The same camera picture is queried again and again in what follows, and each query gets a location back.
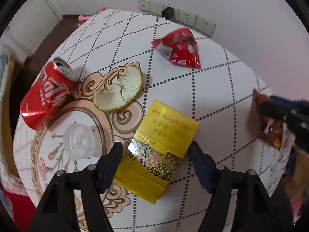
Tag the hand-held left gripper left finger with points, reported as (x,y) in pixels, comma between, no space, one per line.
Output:
(109,166)

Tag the red foil snack wrapper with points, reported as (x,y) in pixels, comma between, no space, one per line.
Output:
(179,48)

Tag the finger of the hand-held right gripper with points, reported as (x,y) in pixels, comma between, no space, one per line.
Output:
(286,100)
(274,111)

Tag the white crumpled paper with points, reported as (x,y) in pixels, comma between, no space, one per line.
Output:
(287,145)

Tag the cardboard box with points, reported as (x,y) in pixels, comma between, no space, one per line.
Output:
(298,171)

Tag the black plug adapter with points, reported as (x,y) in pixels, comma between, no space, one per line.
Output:
(167,12)

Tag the red cloth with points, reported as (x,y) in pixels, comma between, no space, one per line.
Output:
(17,201)

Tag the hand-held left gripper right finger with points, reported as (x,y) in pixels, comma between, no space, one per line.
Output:
(200,168)

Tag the yellow cigarette box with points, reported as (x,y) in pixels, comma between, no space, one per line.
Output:
(154,149)

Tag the wooden frame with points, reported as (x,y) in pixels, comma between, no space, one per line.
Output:
(8,96)

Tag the red soda can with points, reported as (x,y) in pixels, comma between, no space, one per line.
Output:
(44,96)

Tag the clear plastic cup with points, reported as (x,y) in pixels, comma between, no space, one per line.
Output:
(79,141)

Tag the white wall socket strip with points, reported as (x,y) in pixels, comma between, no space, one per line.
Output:
(190,19)

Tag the brown snack wrapper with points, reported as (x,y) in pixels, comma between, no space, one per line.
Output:
(270,131)

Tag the orange peel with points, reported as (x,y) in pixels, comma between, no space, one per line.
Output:
(115,94)

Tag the pink plastic object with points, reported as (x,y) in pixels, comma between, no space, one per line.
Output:
(83,17)

